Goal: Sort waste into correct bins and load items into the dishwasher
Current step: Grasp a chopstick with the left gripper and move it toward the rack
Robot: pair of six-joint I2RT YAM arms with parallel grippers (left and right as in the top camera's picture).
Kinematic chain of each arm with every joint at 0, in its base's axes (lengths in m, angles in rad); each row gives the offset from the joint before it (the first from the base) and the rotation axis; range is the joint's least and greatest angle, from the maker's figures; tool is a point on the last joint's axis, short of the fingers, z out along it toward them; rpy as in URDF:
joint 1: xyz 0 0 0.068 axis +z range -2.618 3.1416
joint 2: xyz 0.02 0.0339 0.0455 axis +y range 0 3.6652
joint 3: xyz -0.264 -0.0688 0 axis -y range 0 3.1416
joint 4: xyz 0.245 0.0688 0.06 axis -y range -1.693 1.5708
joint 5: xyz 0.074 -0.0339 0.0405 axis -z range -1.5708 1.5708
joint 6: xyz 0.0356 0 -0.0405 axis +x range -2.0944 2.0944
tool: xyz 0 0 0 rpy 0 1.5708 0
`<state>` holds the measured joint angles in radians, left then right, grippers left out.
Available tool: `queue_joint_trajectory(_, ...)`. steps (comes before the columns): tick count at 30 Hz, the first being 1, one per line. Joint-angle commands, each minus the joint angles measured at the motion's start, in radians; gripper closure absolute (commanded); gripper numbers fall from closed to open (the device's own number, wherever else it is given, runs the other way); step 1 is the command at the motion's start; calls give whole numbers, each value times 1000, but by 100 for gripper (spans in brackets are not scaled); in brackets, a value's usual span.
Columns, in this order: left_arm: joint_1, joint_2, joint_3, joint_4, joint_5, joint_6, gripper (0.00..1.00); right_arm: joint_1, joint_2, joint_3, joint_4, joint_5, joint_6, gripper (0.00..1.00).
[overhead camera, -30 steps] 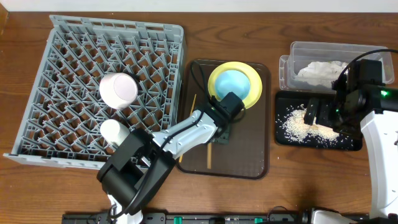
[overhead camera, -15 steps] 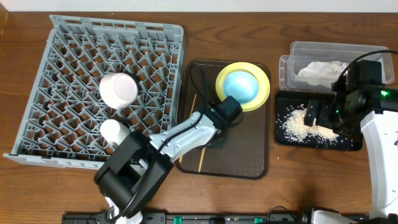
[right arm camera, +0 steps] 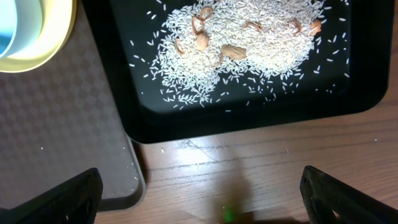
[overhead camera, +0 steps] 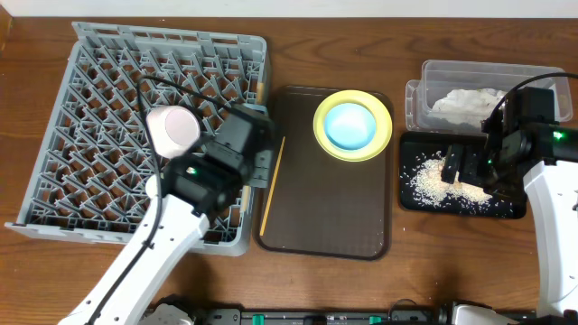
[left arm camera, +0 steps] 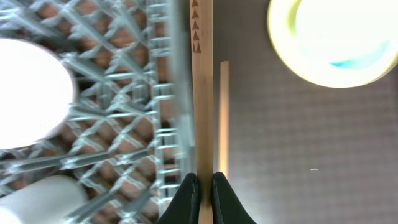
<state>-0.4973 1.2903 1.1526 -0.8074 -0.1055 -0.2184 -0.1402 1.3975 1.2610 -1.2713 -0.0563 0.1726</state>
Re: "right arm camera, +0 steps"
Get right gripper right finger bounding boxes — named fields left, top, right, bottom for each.
left=300, top=166, right=397, bottom=223

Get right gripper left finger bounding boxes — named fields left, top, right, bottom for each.
left=1, top=168, right=103, bottom=224

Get yellow plate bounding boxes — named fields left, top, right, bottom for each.
left=1, top=0, right=77, bottom=73

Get light blue bowl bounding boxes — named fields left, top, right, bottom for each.
left=1, top=0, right=43, bottom=58

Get rice grains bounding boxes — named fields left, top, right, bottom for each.
left=129, top=0, right=351, bottom=111

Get black waste tray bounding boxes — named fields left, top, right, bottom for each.
left=83, top=1, right=395, bottom=144

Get dark brown serving tray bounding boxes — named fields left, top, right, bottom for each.
left=1, top=2, right=146, bottom=211

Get whole brown nut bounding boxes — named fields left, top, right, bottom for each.
left=221, top=44, right=247, bottom=60

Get right edge tan nut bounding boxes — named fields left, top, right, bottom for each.
left=310, top=19, right=322, bottom=36

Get round tan nut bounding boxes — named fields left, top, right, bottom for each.
left=196, top=33, right=209, bottom=51

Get nut shell half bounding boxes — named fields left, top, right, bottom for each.
left=191, top=16, right=205, bottom=35

